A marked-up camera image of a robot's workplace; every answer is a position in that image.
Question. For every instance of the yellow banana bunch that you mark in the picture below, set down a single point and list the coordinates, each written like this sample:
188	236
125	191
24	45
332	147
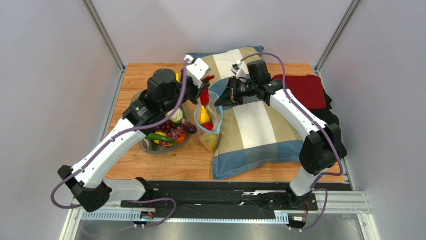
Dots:
178	77

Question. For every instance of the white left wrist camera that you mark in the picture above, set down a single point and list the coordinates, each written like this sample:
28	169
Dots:
197	69

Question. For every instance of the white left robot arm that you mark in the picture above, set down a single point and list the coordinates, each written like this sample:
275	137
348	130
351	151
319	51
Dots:
165	92

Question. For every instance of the green chili pepper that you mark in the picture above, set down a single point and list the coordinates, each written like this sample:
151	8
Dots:
160	138

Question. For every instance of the green white cabbage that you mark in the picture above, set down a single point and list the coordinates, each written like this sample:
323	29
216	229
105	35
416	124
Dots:
177	117

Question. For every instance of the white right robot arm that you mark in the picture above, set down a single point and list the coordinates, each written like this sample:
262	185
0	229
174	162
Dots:
322	146

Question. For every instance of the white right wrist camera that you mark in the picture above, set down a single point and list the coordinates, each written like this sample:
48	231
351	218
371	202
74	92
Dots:
238	71

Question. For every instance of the yellow pear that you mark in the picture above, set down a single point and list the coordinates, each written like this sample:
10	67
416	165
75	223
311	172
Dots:
204	116

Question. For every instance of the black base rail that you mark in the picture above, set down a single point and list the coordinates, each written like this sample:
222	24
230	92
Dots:
220	200

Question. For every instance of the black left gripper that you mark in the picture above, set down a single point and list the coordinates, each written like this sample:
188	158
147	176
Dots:
197	91

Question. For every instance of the black cap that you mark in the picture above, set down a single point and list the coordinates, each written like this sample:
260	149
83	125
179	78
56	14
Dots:
325	114

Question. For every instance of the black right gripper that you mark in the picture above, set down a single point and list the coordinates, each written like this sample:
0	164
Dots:
232	93

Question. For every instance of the checkered blue beige pillow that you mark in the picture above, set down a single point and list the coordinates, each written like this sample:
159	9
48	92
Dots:
256	144

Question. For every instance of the clear zip top bag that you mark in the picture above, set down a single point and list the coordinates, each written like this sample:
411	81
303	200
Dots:
216	114

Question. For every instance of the small yellow lemon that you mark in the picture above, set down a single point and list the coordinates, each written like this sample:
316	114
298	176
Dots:
161	134

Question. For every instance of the yellow orange mango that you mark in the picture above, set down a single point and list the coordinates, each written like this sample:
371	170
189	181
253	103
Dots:
209	140

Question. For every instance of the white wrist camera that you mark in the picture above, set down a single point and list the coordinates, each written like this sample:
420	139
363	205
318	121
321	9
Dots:
238	71
197	69

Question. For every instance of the red folded cloth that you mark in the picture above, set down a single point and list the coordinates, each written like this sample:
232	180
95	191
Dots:
308	90

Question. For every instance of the grey fruit bowl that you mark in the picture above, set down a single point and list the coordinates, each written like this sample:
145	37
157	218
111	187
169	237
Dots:
150	147

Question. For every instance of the red apple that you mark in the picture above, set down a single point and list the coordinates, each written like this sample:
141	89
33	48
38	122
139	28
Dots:
208	126

